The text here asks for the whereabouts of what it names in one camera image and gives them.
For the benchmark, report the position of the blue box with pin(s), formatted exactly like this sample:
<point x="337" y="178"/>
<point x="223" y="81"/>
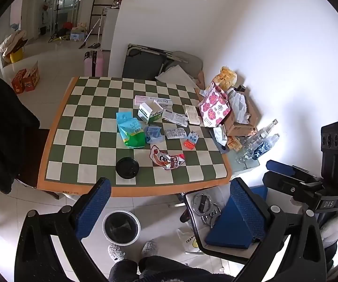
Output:
<point x="235" y="226"/>

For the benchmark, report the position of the blue plastic wrapper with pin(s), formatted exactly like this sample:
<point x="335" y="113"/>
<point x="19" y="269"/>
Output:
<point x="153" y="133"/>

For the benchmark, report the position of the white green medicine box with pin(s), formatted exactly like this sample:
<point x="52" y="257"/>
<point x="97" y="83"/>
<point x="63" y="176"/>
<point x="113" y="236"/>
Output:
<point x="149" y="113"/>

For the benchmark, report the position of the yellow bag with clothes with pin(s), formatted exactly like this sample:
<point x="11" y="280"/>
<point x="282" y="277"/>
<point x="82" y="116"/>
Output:
<point x="13" y="47"/>

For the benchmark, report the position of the black chair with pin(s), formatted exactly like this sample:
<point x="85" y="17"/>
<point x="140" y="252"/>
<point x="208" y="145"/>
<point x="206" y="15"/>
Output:
<point x="1" y="132"/>

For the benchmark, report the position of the broom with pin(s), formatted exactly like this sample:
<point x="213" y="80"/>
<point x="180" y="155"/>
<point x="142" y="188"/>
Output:
<point x="90" y="35"/>

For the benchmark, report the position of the red snack wrapper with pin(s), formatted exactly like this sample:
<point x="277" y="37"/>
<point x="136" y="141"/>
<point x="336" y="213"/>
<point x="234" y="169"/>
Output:
<point x="167" y="160"/>

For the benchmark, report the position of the clear glass bottle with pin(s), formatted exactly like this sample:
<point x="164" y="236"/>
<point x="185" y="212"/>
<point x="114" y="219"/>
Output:
<point x="260" y="136"/>

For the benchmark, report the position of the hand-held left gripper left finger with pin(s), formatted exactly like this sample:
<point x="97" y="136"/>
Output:
<point x="94" y="208"/>

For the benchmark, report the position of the folded grey camp bed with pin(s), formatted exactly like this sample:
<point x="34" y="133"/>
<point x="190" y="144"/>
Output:
<point x="145" y="61"/>

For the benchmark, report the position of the small red blue packet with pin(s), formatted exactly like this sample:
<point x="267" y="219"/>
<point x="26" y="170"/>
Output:
<point x="191" y="141"/>

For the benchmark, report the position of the green blue snack packet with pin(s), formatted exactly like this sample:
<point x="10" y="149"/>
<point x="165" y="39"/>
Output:
<point x="130" y="129"/>

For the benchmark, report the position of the brown cardboard box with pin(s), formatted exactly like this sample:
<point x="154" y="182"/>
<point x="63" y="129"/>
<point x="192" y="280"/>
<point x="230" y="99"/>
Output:
<point x="240" y="127"/>

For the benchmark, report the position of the black coat rack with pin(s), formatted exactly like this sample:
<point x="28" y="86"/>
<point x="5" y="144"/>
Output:
<point x="58" y="8"/>

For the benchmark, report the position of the white plastic bag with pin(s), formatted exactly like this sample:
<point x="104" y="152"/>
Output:
<point x="239" y="102"/>

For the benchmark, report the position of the checkered green white table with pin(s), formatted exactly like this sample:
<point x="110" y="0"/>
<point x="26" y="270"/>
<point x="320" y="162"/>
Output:
<point x="98" y="129"/>

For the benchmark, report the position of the person's right hand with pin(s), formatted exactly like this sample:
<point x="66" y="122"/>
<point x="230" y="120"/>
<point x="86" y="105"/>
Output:
<point x="333" y="226"/>

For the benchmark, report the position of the yellow snack bag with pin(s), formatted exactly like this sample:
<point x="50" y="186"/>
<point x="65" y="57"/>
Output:
<point x="226" y="77"/>

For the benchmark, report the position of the blue label plastic bottle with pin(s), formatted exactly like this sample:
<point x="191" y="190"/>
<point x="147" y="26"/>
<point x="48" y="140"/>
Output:
<point x="264" y="147"/>

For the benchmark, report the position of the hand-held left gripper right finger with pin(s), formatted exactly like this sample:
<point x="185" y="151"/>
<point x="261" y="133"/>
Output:
<point x="245" y="208"/>

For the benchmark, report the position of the grey fuzzy slipper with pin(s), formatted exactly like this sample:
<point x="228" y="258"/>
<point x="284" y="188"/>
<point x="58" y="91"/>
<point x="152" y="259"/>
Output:
<point x="149" y="247"/>
<point x="114" y="251"/>

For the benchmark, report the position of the red cardboard box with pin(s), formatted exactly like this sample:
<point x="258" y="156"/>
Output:
<point x="26" y="79"/>

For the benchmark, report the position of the pink suitcase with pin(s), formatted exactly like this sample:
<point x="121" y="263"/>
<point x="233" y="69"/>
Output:
<point x="94" y="63"/>

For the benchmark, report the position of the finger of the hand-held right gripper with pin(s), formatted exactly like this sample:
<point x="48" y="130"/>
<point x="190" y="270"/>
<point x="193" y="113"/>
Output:
<point x="280" y="166"/>
<point x="283" y="185"/>

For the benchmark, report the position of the pink flowered paper bag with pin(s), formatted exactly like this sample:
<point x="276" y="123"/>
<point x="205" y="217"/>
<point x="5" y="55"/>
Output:
<point x="214" y="105"/>

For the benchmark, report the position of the pink white long box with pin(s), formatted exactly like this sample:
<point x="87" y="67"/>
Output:
<point x="154" y="101"/>

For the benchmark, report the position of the small orange packet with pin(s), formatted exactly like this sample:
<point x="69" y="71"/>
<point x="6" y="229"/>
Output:
<point x="234" y="144"/>

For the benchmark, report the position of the white flat medicine box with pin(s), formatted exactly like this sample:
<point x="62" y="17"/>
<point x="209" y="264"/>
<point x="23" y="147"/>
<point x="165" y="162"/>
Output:
<point x="174" y="117"/>

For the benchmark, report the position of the silver blister pack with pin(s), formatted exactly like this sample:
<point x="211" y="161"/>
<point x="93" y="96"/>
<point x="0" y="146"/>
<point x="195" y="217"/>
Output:
<point x="176" y="133"/>

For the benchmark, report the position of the yellow smiley plastic bag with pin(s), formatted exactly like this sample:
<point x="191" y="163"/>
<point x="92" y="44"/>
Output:
<point x="193" y="241"/>

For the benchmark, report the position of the black round lid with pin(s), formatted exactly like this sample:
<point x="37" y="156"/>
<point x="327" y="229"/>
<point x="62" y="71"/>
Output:
<point x="127" y="167"/>

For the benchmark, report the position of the crumpled white tissue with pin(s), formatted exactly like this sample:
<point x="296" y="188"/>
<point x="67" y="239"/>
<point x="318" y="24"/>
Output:
<point x="220" y="131"/>

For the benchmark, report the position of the black trash bin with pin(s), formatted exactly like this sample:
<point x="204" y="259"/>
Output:
<point x="121" y="227"/>

